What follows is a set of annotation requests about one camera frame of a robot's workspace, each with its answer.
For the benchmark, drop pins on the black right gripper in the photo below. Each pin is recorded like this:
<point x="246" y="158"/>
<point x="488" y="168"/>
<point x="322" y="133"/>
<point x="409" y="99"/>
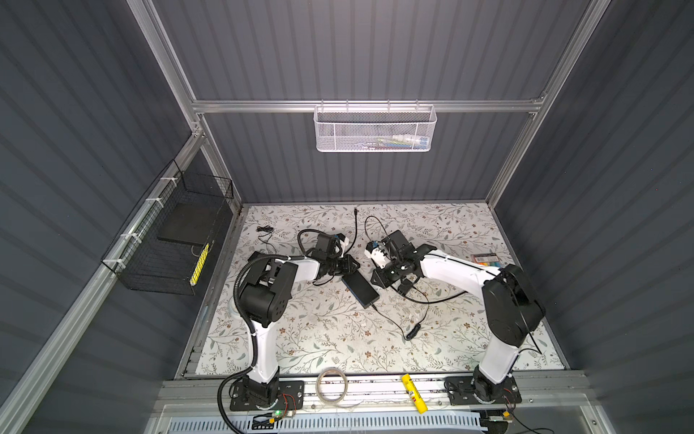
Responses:
<point x="381" y="280"/>

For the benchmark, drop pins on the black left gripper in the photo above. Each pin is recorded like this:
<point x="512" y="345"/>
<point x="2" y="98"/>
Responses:
<point x="349" y="267"/>

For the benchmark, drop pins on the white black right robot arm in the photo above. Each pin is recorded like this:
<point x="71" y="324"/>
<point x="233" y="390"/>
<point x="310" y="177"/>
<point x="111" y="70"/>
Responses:
<point x="512" y="308"/>

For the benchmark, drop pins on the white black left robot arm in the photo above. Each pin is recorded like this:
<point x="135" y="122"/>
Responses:
<point x="261" y="294"/>

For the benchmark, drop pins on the coloured marker pack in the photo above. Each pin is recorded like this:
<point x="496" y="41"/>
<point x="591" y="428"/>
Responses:
<point x="489" y="259"/>

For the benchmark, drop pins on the yellow glue stick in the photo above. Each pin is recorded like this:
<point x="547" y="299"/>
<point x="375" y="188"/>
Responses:
<point x="413" y="394"/>

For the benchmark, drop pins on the yellow marker in black basket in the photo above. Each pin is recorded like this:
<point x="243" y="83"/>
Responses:
<point x="199" y="265"/>

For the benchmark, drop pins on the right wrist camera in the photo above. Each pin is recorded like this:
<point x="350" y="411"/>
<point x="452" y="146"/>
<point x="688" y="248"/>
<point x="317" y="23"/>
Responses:
<point x="395" y="247"/>

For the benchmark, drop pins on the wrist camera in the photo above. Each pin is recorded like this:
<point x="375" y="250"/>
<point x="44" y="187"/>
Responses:
<point x="395" y="247"/>
<point x="329" y="246"/>

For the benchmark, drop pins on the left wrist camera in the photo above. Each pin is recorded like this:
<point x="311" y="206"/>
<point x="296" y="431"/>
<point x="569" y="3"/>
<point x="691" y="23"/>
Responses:
<point x="329" y="246"/>

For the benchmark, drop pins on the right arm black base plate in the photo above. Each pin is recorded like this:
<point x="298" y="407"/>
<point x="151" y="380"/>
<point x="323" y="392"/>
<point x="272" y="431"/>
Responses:
<point x="477" y="389"/>

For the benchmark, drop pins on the white wire mesh basket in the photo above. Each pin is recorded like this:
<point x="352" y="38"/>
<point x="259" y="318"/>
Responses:
<point x="376" y="128"/>

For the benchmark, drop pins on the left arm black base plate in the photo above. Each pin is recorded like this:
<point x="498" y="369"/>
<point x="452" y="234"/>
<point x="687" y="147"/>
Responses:
<point x="247" y="395"/>

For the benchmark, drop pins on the black wire mesh basket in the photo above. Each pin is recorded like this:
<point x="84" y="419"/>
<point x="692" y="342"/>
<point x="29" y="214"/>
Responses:
<point x="158" y="254"/>

